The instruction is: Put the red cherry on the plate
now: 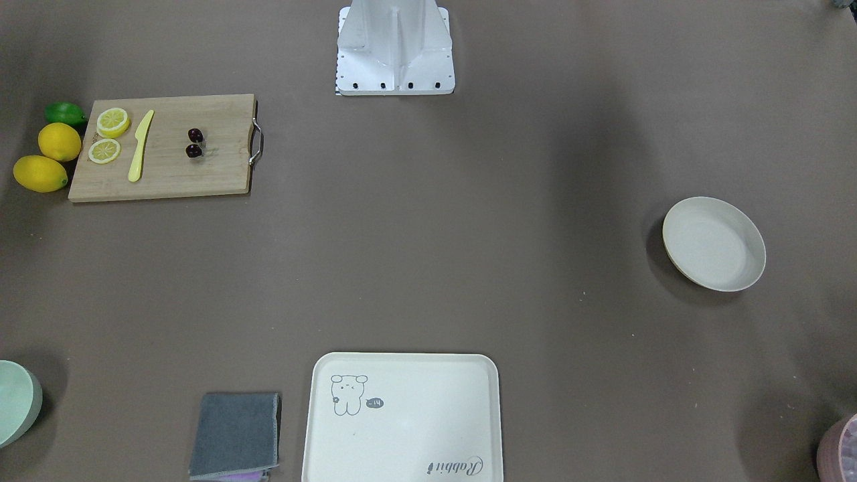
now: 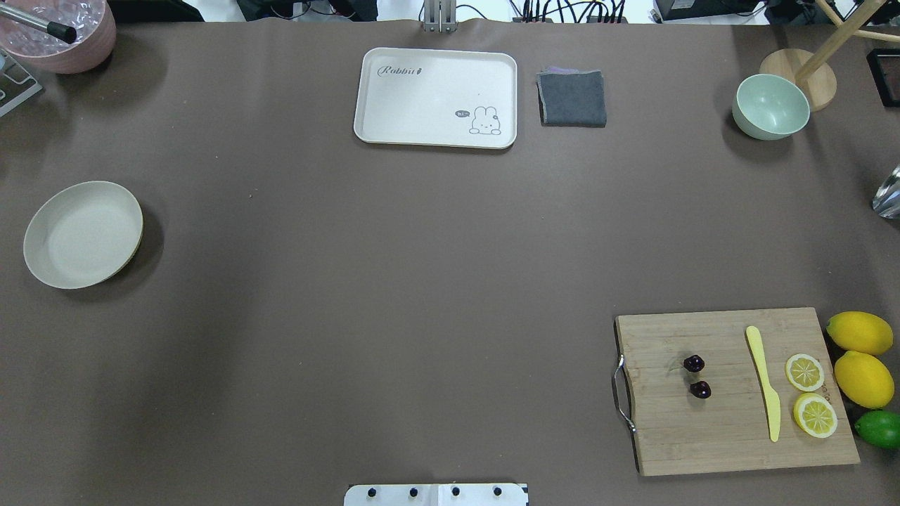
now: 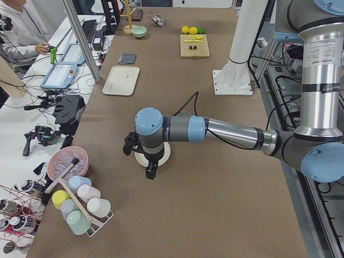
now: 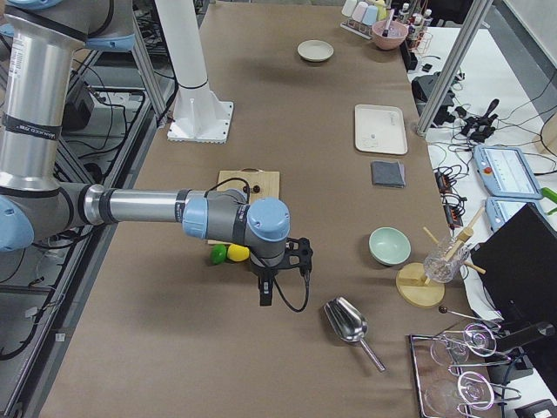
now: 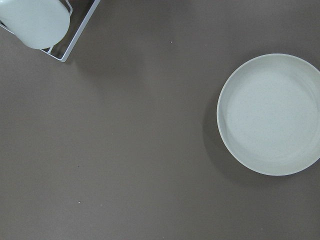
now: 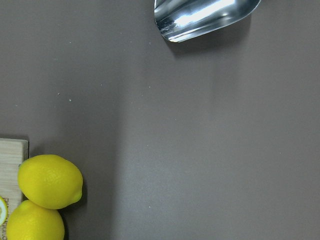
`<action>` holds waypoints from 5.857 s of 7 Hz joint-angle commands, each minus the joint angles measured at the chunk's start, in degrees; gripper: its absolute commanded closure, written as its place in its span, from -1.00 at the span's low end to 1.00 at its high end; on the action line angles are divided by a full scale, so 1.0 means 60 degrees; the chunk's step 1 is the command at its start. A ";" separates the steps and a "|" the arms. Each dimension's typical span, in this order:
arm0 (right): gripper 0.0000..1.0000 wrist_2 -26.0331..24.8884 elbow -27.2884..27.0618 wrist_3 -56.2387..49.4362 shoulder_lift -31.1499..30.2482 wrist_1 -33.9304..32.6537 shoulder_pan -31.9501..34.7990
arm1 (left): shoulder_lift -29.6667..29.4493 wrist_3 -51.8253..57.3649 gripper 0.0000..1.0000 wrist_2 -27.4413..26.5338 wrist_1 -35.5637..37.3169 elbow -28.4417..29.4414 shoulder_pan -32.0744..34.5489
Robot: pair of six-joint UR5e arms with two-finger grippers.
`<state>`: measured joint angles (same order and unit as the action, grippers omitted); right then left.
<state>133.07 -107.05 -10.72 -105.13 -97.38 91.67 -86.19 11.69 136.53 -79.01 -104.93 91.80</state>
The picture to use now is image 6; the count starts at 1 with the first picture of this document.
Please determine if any metal scoop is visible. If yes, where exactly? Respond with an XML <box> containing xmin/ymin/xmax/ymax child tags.
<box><xmin>154</xmin><ymin>0</ymin><xmax>261</xmax><ymax>43</ymax></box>

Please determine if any yellow lemon near scoop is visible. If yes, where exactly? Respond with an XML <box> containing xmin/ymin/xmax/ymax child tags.
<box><xmin>17</xmin><ymin>154</ymin><xmax>83</xmax><ymax>210</ymax></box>

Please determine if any wooden cutting board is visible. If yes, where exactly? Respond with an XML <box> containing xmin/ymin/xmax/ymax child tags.
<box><xmin>0</xmin><ymin>138</ymin><xmax>29</xmax><ymax>216</ymax></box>

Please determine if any lemon slice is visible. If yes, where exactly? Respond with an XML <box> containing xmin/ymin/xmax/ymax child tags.
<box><xmin>0</xmin><ymin>197</ymin><xmax>8</xmax><ymax>225</ymax></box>

